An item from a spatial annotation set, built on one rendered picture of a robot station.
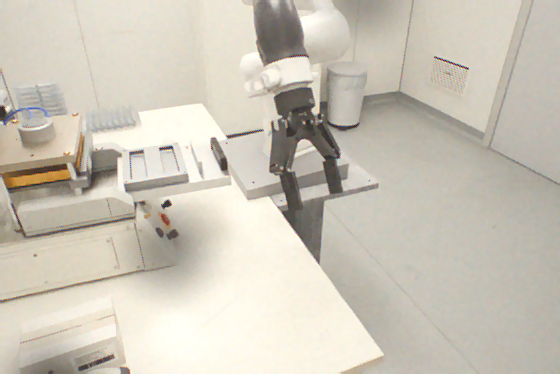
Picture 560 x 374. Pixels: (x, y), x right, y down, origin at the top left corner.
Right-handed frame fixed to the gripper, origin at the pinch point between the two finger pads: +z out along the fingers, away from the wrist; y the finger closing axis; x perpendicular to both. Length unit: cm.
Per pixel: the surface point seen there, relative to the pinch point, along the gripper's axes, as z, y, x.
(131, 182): -11, -10, 49
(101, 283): 13, -19, 61
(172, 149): -18, 10, 56
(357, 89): -49, 265, 131
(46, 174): -17, -27, 56
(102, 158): -20, -6, 70
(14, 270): 3, -36, 67
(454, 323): 86, 116, 27
